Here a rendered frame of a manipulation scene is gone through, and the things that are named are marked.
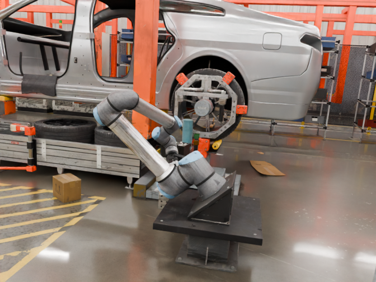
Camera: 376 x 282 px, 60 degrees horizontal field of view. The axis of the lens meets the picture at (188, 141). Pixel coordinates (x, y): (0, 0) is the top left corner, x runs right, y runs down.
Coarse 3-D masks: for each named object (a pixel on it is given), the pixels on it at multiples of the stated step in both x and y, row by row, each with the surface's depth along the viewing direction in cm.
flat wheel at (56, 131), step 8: (40, 120) 363; (48, 120) 369; (56, 120) 379; (64, 120) 385; (72, 120) 387; (80, 120) 385; (88, 120) 385; (40, 128) 336; (48, 128) 332; (56, 128) 332; (64, 128) 333; (72, 128) 337; (80, 128) 341; (88, 128) 350; (40, 136) 338; (48, 136) 334; (56, 136) 334; (64, 136) 335; (72, 136) 338; (80, 136) 343; (88, 136) 352
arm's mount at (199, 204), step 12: (228, 180) 196; (216, 192) 190; (228, 192) 178; (204, 204) 185; (216, 204) 181; (228, 204) 180; (192, 216) 185; (204, 216) 184; (216, 216) 182; (228, 216) 181
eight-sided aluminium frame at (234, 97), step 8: (192, 80) 279; (216, 80) 274; (176, 96) 284; (232, 96) 274; (176, 104) 286; (232, 104) 275; (176, 112) 288; (232, 112) 277; (232, 120) 278; (224, 128) 281; (192, 136) 288; (200, 136) 286; (208, 136) 285; (216, 136) 283
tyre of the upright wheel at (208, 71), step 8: (192, 72) 286; (200, 72) 284; (208, 72) 283; (216, 72) 281; (224, 72) 291; (232, 80) 280; (176, 88) 292; (232, 88) 281; (240, 88) 287; (240, 96) 281; (240, 104) 282; (240, 120) 290; (232, 128) 287; (224, 136) 290
